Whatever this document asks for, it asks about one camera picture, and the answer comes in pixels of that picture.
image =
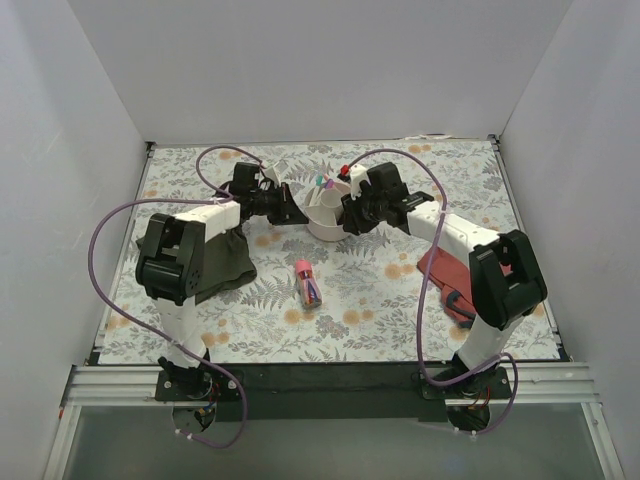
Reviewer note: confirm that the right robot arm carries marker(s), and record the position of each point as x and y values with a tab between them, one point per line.
505	278

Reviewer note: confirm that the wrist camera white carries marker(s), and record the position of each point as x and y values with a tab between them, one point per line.
354	175
274	172

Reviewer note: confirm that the pink lid pencil jar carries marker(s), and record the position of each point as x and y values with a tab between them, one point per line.
309	291

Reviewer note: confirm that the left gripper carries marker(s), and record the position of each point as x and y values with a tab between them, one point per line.
286	202

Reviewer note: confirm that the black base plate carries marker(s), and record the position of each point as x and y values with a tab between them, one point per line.
331	391

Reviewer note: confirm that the red cloth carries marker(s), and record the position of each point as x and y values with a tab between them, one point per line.
452	278

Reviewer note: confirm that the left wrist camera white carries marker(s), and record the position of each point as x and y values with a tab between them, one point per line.
274	172

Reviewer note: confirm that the floral table mat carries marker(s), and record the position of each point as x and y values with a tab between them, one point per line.
375	305

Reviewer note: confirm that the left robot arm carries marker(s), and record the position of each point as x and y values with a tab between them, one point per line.
173	262

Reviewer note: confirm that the white round organizer container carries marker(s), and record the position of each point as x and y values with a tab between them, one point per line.
323	207

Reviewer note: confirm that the aluminium front rail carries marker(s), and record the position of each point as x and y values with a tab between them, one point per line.
540	383

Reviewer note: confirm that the dark green cloth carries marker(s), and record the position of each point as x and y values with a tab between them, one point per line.
227	265

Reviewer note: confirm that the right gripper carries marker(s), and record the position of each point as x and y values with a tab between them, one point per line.
350	212

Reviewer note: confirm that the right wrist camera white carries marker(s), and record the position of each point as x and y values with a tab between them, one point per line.
354	175

